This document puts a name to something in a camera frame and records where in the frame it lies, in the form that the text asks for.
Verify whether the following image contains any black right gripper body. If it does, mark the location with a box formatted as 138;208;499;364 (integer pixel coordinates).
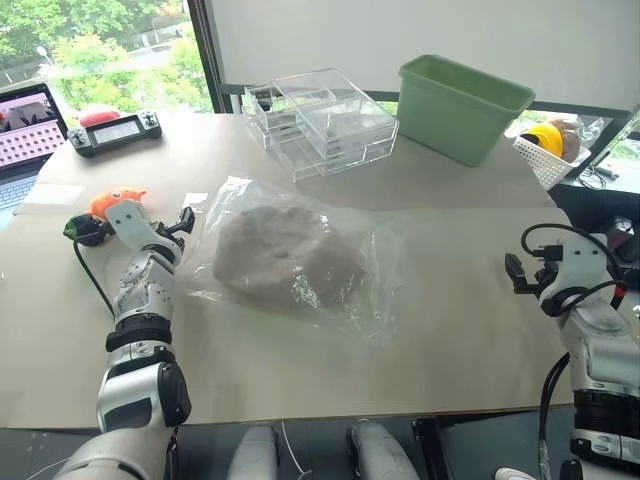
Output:
530;258;560;297

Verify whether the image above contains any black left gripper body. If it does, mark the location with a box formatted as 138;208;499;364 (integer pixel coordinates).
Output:
147;227;187;274

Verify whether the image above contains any grey fluffy item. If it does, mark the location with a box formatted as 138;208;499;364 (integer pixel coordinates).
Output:
212;202;372;315

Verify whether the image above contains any orange plush toy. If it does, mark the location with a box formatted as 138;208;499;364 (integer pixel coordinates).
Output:
88;186;148;221

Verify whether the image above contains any dark green small object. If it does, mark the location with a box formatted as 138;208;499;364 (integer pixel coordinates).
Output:
62;214;108;247

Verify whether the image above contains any white perforated plastic basket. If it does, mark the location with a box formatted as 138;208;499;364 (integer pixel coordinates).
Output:
512;132;592;192

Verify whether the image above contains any black handheld controller with screen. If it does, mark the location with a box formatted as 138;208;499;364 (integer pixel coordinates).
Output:
67;111;163;159

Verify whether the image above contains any yellow round object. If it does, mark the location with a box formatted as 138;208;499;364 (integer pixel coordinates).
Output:
522;123;567;162

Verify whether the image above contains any red oval object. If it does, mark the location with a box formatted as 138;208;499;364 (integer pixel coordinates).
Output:
78;106;123;128

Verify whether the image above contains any brown round object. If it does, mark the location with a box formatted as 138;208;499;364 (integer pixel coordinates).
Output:
545;118;584;162

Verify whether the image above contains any crinkled clear wrapper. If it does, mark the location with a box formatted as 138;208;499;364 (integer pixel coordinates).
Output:
574;113;614;151

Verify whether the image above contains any clear acrylic drawer organizer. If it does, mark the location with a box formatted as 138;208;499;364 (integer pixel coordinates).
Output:
243;66;400;183

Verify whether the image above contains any large clear plastic bag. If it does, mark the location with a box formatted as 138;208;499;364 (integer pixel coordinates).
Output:
183;175;407;348

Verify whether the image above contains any green plastic bin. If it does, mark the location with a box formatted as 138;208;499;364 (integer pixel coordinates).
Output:
397;54;537;168

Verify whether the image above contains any open laptop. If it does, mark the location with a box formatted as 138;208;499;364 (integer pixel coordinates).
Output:
0;82;69;233

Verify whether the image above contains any grey rounded robot leg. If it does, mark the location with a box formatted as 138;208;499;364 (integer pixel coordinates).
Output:
346;420;421;480
225;424;280;480

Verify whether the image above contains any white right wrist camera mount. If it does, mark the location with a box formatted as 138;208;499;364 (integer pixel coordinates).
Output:
539;232;615;306

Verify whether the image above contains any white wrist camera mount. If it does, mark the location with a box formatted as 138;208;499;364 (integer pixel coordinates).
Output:
539;232;615;306
105;200;160;257

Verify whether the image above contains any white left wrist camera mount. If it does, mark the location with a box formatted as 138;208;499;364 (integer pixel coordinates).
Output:
105;200;160;257

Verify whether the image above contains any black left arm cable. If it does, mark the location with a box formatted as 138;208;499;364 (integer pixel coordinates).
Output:
72;238;116;319

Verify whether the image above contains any black table bracket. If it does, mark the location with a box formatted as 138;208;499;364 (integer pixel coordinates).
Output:
411;417;447;469

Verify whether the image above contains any thin white string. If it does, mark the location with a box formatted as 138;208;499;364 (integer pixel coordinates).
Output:
279;420;307;477

